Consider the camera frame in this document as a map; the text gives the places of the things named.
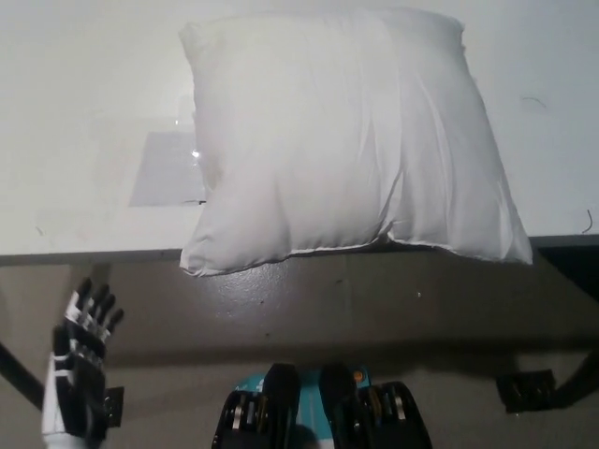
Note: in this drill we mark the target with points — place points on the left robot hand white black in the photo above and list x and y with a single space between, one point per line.
77 369

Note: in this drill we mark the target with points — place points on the white square pillow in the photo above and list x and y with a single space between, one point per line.
327 140

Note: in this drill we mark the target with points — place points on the black taped table foot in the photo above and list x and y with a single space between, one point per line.
526 390
113 407

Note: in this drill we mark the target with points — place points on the black metal table leg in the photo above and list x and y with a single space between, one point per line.
18 374
580 374

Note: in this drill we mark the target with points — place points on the clear tape patch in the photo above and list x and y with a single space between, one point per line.
168 173

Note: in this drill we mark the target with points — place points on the thin black thread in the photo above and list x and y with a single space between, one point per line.
587 224
533 99

